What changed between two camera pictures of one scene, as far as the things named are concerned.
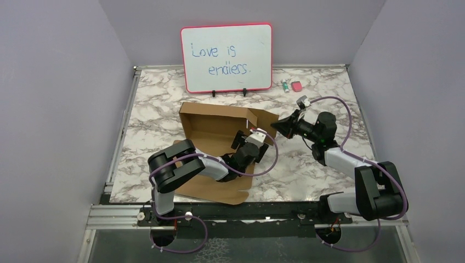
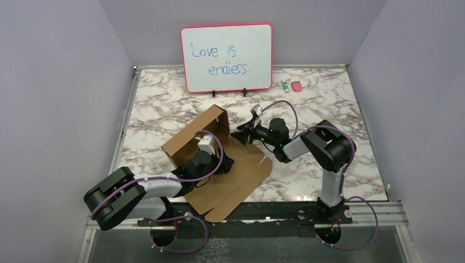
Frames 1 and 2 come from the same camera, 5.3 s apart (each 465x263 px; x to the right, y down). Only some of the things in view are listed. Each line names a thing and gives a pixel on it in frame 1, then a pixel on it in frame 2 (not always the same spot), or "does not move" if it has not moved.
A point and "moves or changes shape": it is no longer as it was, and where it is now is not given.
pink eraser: (296, 86) does not move
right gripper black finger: (292, 119) to (249, 125)
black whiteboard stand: (244, 91) does not move
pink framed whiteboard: (225, 58) does not move
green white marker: (285, 87) does not move
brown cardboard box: (213, 129) moves or changes shape
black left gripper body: (261, 150) to (213, 164)
